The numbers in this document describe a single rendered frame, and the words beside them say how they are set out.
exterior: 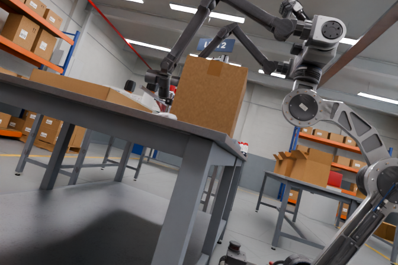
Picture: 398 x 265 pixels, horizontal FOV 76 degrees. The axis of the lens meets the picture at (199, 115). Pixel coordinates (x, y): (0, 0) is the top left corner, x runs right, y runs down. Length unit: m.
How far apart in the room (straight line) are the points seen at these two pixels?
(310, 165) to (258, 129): 6.39
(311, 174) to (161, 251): 2.62
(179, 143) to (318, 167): 2.64
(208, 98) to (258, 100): 8.57
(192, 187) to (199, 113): 0.40
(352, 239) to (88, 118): 1.18
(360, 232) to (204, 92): 0.92
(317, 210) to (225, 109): 6.18
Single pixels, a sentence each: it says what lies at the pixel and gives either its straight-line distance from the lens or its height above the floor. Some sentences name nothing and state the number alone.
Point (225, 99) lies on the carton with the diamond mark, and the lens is 0.94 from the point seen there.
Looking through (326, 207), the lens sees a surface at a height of 0.36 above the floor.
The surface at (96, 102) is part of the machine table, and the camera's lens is 0.69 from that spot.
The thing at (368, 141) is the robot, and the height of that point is 1.05.
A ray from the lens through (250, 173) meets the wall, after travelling 9.33.
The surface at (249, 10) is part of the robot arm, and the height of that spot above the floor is 1.48.
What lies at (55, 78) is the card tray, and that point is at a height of 0.86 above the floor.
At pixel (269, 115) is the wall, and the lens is 9.54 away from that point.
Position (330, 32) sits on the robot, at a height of 1.44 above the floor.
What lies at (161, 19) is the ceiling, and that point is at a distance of 6.90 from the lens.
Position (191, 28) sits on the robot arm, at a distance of 1.34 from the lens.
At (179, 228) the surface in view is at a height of 0.60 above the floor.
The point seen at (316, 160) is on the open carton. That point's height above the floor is 1.05.
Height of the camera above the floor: 0.78
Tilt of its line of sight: 7 degrees up
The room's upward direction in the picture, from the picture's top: 17 degrees clockwise
